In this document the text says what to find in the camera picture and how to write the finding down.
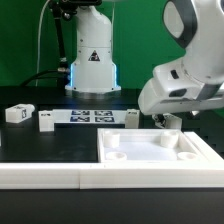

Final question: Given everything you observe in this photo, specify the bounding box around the white front fence wall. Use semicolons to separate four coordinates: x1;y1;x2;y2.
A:
0;132;224;189

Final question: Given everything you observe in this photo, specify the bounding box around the white square tabletop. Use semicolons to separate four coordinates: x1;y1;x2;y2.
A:
97;129;206;163

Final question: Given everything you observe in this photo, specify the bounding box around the white cable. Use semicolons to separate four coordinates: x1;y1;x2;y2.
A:
35;0;51;87

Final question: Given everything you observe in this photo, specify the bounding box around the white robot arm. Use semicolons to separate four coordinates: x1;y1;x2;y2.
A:
66;0;224;115

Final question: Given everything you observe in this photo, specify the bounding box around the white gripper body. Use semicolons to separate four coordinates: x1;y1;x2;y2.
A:
138;58;224;115

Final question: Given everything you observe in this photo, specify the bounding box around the white U-shaped obstacle fixture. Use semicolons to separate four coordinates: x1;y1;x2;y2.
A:
38;109;140;132

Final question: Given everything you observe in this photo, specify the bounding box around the black cable bundle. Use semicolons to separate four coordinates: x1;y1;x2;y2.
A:
20;69;71;88

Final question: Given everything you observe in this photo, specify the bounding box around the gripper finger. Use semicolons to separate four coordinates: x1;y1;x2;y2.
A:
152;114;166;128

